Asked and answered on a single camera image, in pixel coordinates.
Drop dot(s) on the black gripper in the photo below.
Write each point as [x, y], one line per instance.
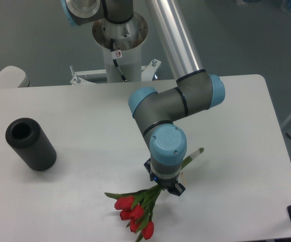
[168, 181]

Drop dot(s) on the red tulip bouquet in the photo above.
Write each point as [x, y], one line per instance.
[138, 208]

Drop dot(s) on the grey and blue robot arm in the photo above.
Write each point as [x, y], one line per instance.
[155, 112]

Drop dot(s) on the black cylindrical vase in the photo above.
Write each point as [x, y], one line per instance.
[28, 140]

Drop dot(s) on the white pedestal base frame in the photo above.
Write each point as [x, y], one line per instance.
[147, 73]

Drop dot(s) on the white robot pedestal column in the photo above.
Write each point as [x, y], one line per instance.
[121, 43]

